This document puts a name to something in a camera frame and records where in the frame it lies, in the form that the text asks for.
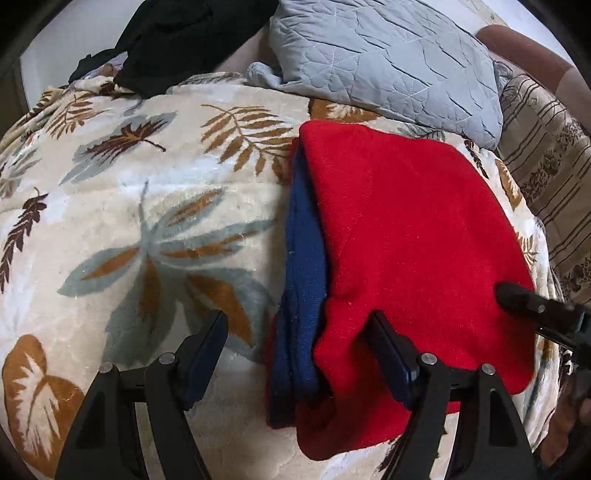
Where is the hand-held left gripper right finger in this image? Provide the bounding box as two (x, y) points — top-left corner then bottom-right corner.
(369, 310), (539, 480)

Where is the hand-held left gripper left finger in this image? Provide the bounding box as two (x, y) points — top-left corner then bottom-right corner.
(55, 309), (229, 480)

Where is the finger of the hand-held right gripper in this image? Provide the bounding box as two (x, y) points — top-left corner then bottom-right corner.
(495, 281), (591, 344)

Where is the red and blue knitted sweater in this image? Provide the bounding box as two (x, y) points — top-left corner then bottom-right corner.
(265, 119), (537, 462)

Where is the person's right hand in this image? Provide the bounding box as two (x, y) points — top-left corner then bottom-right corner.
(547, 364), (591, 468)

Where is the brown striped patterned pillow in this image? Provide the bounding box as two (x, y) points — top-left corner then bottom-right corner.
(496, 74), (591, 306)

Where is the leaf print fleece blanket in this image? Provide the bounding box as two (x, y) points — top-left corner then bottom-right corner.
(0, 71), (570, 480)

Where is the brown padded headboard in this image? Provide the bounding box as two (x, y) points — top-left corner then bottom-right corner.
(475, 25), (591, 121)

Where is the grey quilted pillow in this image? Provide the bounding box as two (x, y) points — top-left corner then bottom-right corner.
(247, 0), (514, 151)

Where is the black cloth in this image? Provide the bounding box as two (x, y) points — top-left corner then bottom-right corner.
(69, 0), (280, 99)

